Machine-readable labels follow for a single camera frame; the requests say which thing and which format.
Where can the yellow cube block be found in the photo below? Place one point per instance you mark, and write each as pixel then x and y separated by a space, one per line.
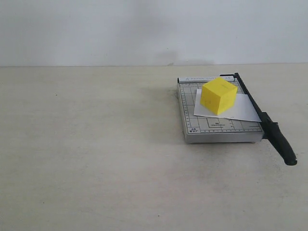
pixel 218 95

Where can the white paper sheet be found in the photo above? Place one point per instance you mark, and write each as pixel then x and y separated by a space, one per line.
pixel 242 109

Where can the grey paper cutter base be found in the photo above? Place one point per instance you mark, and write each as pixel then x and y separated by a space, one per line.
pixel 210 129

